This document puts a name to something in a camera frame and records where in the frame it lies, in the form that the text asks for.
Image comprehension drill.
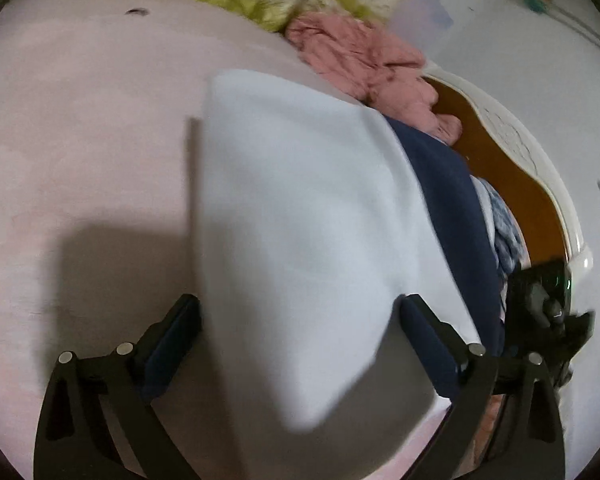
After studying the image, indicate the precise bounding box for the white and navy varsity jacket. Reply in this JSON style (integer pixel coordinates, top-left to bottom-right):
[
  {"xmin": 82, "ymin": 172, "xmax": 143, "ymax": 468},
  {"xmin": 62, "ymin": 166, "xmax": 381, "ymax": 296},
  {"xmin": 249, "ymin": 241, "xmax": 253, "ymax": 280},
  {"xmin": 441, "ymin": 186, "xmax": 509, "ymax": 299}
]
[{"xmin": 200, "ymin": 69, "xmax": 506, "ymax": 433}]

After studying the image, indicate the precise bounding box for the pink quilt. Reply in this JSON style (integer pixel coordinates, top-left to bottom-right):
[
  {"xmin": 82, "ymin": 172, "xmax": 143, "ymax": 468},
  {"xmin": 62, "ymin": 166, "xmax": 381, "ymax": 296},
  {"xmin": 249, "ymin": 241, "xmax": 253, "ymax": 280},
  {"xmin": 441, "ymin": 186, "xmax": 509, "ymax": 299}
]
[{"xmin": 285, "ymin": 12, "xmax": 463, "ymax": 146}]

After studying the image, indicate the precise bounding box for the white and brown headboard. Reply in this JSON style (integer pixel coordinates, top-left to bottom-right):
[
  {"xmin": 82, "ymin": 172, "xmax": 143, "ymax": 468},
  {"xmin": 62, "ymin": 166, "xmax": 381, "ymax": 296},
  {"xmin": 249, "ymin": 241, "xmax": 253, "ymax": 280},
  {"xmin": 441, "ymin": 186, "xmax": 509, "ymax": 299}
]
[{"xmin": 422, "ymin": 60, "xmax": 595, "ymax": 301}]

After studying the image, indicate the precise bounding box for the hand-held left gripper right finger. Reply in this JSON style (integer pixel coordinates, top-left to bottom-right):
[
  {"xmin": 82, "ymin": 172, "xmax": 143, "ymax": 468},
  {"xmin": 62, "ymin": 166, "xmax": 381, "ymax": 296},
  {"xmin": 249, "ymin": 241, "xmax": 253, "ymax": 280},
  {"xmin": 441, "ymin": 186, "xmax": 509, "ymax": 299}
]
[{"xmin": 400, "ymin": 294, "xmax": 566, "ymax": 480}]

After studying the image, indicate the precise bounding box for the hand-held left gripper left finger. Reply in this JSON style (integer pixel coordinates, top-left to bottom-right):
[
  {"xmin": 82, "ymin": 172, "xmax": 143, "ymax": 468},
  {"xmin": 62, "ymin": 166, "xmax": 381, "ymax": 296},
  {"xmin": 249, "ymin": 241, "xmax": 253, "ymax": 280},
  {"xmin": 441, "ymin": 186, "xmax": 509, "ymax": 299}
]
[{"xmin": 34, "ymin": 294, "xmax": 202, "ymax": 480}]

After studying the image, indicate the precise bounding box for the blue plaid garment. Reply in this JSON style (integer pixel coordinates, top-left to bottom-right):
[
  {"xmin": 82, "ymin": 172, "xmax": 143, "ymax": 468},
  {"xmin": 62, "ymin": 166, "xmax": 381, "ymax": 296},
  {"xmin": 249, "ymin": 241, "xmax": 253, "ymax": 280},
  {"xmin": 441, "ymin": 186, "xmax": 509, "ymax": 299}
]
[{"xmin": 472, "ymin": 175, "xmax": 531, "ymax": 281}]

